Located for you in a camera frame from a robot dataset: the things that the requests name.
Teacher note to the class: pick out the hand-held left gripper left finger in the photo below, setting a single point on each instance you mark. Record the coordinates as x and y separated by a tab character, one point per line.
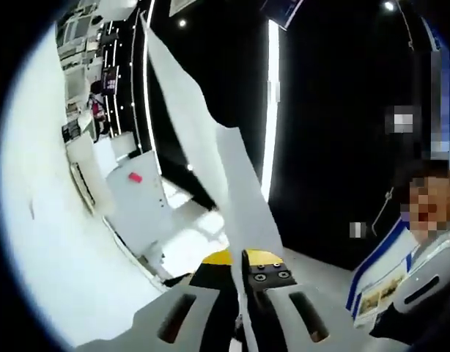
151	330

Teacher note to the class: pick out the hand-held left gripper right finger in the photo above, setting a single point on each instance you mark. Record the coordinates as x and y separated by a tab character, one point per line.
338	330

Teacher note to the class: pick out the stack of white printing papers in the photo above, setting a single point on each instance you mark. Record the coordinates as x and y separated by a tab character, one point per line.
195	121

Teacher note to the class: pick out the whiteboard on stand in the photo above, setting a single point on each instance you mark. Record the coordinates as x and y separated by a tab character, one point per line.
144	209

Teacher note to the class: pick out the white table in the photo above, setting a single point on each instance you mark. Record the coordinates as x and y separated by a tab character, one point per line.
45	220

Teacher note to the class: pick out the red whiteboard eraser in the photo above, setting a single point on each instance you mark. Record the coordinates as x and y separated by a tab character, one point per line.
135	177

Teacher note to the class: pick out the dark hanging display screen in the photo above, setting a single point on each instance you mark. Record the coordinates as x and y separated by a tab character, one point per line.
110	81

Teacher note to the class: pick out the dark purple hanging sign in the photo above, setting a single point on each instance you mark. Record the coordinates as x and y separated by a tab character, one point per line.
283	12

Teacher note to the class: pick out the blue framed wall poster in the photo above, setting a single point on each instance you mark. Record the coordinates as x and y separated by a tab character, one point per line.
382	271

